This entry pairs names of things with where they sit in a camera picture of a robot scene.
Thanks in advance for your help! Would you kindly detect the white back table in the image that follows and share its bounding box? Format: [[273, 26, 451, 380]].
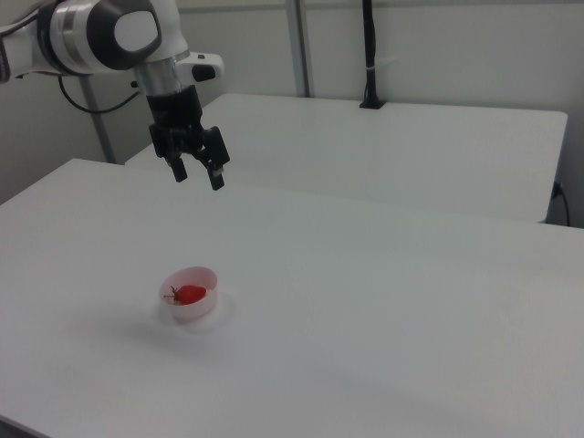
[[123, 92, 569, 224]]

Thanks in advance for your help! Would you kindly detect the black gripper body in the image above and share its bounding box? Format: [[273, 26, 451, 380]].
[[145, 84, 231, 169]]

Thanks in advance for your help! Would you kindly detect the red strawberry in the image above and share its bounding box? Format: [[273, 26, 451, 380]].
[[163, 284, 207, 306]]

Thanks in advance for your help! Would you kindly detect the black wall cable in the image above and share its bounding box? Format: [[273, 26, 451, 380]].
[[551, 181, 571, 226]]

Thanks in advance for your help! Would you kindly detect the black camera stand pole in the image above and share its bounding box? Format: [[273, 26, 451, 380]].
[[359, 0, 387, 110]]

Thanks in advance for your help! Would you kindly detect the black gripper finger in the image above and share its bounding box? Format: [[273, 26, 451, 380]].
[[203, 158, 226, 192], [166, 153, 188, 183]]

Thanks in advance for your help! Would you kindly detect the white plastic bowl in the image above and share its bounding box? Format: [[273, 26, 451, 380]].
[[159, 266, 219, 320]]

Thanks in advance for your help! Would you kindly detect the grey wall partition post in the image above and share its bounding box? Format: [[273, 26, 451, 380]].
[[286, 0, 316, 99], [79, 75, 117, 164]]

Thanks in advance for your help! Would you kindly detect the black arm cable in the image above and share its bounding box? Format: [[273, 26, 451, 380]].
[[57, 75, 141, 114]]

